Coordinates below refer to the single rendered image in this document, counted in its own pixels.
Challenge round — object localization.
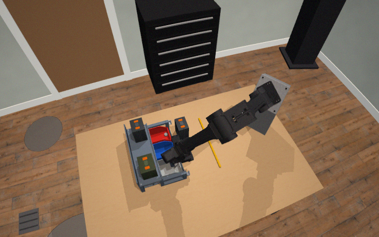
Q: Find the blue open bin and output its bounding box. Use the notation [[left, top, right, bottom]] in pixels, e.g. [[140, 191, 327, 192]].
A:
[[153, 141, 173, 160]]

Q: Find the grey metal bin rack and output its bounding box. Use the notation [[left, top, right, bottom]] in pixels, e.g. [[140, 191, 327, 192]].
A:
[[124, 120, 190, 192]]

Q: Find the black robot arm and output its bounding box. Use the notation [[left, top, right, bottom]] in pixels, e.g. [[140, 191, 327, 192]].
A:
[[161, 81, 281, 164]]

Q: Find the olive green case with orange latches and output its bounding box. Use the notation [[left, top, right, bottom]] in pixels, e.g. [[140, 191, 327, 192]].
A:
[[137, 153, 158, 180]]

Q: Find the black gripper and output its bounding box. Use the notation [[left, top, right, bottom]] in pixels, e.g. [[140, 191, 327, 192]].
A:
[[170, 152, 194, 167]]

